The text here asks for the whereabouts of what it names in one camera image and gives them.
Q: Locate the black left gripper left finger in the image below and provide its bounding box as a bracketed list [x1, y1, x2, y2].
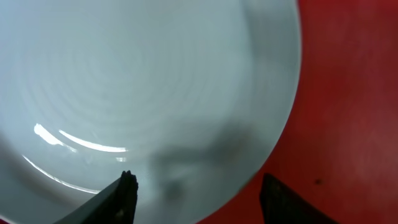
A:
[55, 170, 139, 224]

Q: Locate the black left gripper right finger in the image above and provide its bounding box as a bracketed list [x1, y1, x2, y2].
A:
[259, 173, 337, 224]

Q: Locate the large light blue plate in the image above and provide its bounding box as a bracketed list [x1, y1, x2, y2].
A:
[1, 0, 301, 223]

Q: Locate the red plastic tray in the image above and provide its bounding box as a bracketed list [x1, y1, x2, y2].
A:
[205, 0, 397, 223]

